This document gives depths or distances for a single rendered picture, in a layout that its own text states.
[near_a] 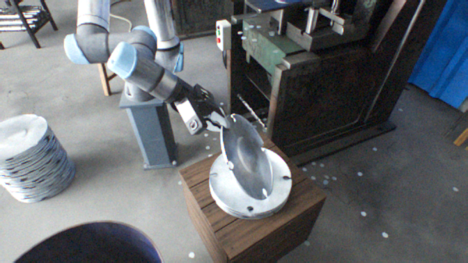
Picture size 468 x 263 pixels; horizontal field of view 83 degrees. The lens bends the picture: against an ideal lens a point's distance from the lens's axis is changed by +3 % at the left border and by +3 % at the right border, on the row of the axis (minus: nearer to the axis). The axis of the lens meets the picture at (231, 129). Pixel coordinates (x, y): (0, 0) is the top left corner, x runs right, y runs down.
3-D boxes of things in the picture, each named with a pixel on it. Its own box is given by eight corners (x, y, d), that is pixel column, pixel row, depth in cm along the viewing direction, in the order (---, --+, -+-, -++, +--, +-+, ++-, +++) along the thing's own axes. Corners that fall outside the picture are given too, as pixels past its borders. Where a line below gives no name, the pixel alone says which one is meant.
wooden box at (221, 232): (230, 294, 100) (230, 259, 76) (188, 215, 123) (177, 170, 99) (308, 239, 115) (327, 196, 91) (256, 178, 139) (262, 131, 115)
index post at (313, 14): (308, 34, 104) (314, 8, 97) (303, 30, 106) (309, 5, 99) (314, 33, 105) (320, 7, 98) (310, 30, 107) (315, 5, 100)
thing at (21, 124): (4, 170, 104) (3, 169, 104) (-45, 151, 112) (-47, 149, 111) (62, 124, 124) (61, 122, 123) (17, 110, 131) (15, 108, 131)
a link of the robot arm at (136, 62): (126, 31, 61) (119, 50, 55) (166, 60, 67) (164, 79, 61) (109, 54, 65) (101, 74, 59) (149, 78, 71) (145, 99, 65)
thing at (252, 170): (248, 216, 70) (251, 216, 70) (206, 118, 72) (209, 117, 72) (279, 183, 96) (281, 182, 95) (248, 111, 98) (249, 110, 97)
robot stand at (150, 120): (143, 170, 143) (118, 106, 112) (146, 145, 156) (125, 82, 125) (177, 167, 145) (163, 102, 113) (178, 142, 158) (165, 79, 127)
